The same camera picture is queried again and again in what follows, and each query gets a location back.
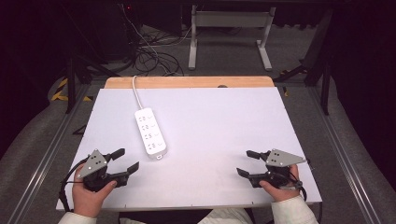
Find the black metal stand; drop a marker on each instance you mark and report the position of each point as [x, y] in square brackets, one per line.
[72, 81]
[320, 62]

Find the yellow black hazard tape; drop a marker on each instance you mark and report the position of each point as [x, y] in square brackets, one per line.
[62, 91]

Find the white power strip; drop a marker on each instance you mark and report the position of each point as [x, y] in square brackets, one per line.
[151, 133]

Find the white board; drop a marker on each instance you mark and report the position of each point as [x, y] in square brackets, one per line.
[211, 140]

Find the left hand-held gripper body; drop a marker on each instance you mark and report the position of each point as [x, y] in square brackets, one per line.
[93, 163]

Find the wooden table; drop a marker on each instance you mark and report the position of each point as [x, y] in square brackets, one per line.
[186, 82]

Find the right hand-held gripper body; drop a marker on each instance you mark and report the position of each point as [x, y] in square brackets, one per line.
[277, 159]

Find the aluminium floor rail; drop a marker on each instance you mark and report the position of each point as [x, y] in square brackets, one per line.
[342, 155]
[40, 168]

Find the person's lap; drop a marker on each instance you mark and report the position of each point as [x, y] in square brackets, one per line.
[186, 217]

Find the person's left hand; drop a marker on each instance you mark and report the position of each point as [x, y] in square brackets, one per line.
[88, 200]

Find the person's right hand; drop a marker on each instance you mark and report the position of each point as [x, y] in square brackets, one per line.
[281, 193]

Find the white metal desk frame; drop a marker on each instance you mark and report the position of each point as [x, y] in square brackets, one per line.
[230, 20]

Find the dark computer case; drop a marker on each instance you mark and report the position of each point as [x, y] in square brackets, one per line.
[120, 28]

